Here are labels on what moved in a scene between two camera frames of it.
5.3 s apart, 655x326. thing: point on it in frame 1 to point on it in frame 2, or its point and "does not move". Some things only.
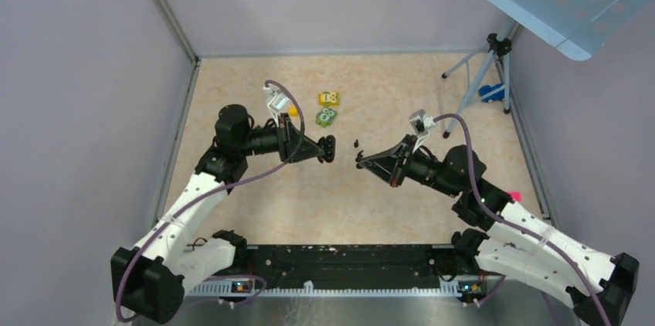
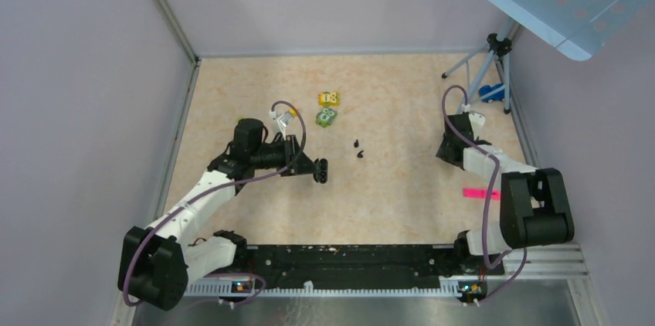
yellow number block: x=328 y=98 does not move
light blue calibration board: x=577 y=4 does not move
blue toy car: x=497 y=96 does not move
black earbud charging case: x=328 y=143 to x=322 y=175
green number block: x=325 y=117 does not move
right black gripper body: x=419 y=166 to x=442 y=153
